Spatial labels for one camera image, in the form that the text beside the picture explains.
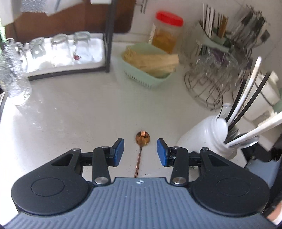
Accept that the wooden cutting board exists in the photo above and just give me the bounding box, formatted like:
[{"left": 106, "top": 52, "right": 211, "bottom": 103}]
[{"left": 4, "top": 0, "right": 135, "bottom": 42}]

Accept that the black chopstick silver band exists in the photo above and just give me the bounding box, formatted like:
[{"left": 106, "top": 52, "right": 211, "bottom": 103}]
[{"left": 231, "top": 72, "right": 272, "bottom": 126}]

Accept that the bubble wrap sheet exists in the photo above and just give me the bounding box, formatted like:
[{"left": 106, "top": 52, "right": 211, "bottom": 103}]
[{"left": 20, "top": 0, "right": 51, "bottom": 12}]

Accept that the green utensil drainer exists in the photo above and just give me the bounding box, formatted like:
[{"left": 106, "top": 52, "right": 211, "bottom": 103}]
[{"left": 198, "top": 19, "right": 234, "bottom": 49}]

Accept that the black metal rack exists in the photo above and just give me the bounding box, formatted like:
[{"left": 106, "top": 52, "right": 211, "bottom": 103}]
[{"left": 26, "top": 0, "right": 115, "bottom": 81}]

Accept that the textured glass pitcher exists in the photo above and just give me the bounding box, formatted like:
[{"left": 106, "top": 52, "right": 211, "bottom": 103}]
[{"left": 0, "top": 38, "right": 32, "bottom": 106}]

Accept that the red lid plastic jar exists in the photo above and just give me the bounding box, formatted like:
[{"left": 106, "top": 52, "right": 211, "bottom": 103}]
[{"left": 148, "top": 11, "right": 184, "bottom": 54}]

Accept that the bunch of assorted chopsticks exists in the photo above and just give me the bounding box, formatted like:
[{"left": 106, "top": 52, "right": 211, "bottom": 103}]
[{"left": 201, "top": 3, "right": 229, "bottom": 39}]

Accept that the metal cabinet handle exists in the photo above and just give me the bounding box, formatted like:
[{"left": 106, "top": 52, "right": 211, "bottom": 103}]
[{"left": 135, "top": 0, "right": 148, "bottom": 14}]

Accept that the row of hanging kitchen utensils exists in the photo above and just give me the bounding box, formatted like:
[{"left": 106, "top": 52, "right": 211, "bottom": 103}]
[{"left": 229, "top": 7, "right": 270, "bottom": 49}]

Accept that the white rice cooker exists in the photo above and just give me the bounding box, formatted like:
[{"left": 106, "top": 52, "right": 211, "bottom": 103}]
[{"left": 231, "top": 69, "right": 281, "bottom": 122}]

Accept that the white ceramic jar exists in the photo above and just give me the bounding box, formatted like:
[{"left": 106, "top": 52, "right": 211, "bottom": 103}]
[{"left": 176, "top": 114, "right": 261, "bottom": 160}]

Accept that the smooth clear glass mug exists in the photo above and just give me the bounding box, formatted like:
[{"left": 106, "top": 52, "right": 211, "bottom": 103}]
[{"left": 191, "top": 44, "right": 223, "bottom": 73}]

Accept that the clear drinking glass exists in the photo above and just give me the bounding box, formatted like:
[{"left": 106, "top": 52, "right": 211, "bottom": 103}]
[
  {"left": 51, "top": 33, "right": 71, "bottom": 62},
  {"left": 73, "top": 31, "right": 94, "bottom": 61},
  {"left": 30, "top": 37, "right": 47, "bottom": 60}
]

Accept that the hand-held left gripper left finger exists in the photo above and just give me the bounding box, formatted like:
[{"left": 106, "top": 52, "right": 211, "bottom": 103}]
[{"left": 51, "top": 138, "right": 125, "bottom": 186}]

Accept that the cut glass cup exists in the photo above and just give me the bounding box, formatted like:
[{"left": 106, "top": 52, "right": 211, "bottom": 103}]
[{"left": 218, "top": 51, "right": 243, "bottom": 75}]

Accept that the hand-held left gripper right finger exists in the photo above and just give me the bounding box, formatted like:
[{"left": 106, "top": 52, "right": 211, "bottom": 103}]
[{"left": 156, "top": 138, "right": 229, "bottom": 186}]

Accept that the copper spoon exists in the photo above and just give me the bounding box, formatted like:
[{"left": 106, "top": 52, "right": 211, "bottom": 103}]
[{"left": 134, "top": 130, "right": 151, "bottom": 178}]

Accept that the white tray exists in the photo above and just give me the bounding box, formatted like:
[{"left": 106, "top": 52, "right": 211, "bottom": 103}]
[{"left": 22, "top": 33, "right": 111, "bottom": 81}]

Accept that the metal wire cup rack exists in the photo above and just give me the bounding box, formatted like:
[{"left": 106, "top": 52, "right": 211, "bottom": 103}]
[{"left": 184, "top": 66, "right": 245, "bottom": 110}]

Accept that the green plastic basket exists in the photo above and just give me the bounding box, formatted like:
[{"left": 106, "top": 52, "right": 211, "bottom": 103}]
[{"left": 121, "top": 43, "right": 180, "bottom": 89}]

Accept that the dried noodle bundle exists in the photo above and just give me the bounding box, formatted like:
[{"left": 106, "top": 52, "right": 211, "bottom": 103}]
[{"left": 122, "top": 46, "right": 179, "bottom": 78}]

